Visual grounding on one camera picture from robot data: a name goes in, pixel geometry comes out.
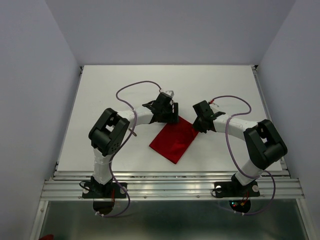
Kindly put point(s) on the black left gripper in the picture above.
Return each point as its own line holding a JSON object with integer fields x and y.
{"x": 173, "y": 118}

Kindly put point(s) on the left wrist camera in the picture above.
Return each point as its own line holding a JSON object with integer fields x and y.
{"x": 169, "y": 93}

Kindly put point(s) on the aluminium left side rail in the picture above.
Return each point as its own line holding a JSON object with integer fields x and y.
{"x": 66, "y": 120}

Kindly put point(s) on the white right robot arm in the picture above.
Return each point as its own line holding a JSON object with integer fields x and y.
{"x": 264, "y": 144}

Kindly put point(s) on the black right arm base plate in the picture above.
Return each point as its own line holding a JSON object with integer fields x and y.
{"x": 232, "y": 189}

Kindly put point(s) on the aluminium rail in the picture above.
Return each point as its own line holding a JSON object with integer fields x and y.
{"x": 282, "y": 161}
{"x": 66, "y": 120}

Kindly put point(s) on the aluminium right side rail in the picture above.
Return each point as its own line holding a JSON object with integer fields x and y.
{"x": 282, "y": 161}

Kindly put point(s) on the red object bottom left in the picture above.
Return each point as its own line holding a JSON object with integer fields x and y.
{"x": 47, "y": 237}

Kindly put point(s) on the aluminium front rail frame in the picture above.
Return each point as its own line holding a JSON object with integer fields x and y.
{"x": 168, "y": 185}

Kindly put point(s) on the red cloth napkin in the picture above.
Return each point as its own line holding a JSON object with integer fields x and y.
{"x": 174, "y": 139}

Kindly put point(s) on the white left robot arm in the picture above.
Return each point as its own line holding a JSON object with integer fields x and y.
{"x": 108, "y": 133}

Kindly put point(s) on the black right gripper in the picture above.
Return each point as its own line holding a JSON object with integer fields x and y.
{"x": 197, "y": 127}

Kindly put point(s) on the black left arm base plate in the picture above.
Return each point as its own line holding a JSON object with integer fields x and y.
{"x": 110, "y": 191}

